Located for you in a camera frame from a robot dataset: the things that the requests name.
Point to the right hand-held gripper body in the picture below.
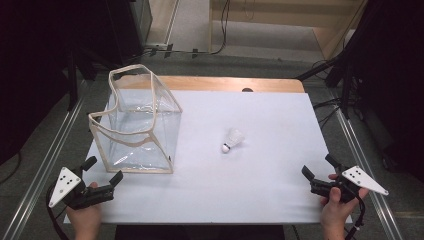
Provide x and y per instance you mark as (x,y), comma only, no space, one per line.
(361,178)

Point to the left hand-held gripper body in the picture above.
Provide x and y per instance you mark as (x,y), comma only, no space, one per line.
(75,195)

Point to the person's left hand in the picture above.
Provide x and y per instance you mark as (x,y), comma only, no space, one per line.
(86,220)

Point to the person's right hand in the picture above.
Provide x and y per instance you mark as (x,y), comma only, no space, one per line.
(336,215)

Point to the clear plastic bag beige trim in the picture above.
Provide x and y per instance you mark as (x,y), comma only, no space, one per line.
(143,153)

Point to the white table mat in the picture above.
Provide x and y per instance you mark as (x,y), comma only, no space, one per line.
(253,186)

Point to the white shuttlecock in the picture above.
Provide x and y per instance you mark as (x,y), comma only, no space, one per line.
(234,137)

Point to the black tripod stand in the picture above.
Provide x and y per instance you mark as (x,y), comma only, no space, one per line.
(333,68)

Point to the black curtain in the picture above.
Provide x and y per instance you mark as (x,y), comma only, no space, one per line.
(393,83)
(30,66)

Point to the person's dark clothing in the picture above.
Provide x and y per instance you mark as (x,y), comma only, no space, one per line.
(200,233)

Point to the black cabinet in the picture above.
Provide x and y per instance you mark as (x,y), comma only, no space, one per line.
(130,30)

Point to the aluminium floor rail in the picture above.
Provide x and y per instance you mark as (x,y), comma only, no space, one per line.
(365,163)
(43,166)

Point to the light wooden shelf frame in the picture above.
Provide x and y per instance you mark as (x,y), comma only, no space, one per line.
(283,21)

